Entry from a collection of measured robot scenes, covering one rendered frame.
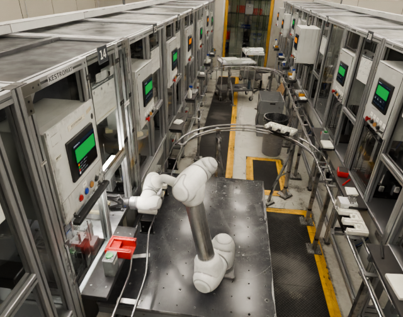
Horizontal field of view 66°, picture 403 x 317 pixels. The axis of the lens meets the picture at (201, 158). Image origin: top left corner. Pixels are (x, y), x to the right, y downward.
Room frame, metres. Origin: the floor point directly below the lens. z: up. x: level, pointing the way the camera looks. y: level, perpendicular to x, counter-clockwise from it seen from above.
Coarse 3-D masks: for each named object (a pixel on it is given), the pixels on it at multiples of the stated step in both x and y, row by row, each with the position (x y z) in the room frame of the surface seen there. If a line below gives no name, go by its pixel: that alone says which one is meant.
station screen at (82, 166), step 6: (90, 132) 1.37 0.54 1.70; (84, 138) 1.31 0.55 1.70; (78, 144) 1.24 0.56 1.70; (90, 150) 1.34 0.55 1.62; (96, 150) 1.40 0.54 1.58; (84, 156) 1.28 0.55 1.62; (90, 156) 1.33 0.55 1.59; (96, 156) 1.39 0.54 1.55; (78, 162) 1.22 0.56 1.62; (84, 162) 1.27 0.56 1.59; (90, 162) 1.32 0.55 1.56; (78, 168) 1.21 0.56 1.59; (84, 168) 1.26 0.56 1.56
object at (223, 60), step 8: (224, 64) 6.88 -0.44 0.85; (232, 64) 6.92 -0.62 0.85; (240, 64) 6.95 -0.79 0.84; (248, 64) 7.48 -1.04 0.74; (256, 64) 7.04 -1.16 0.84; (216, 72) 7.33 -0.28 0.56; (216, 80) 7.33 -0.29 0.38; (216, 88) 7.33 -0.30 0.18; (224, 88) 7.09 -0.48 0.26; (232, 88) 7.11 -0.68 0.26
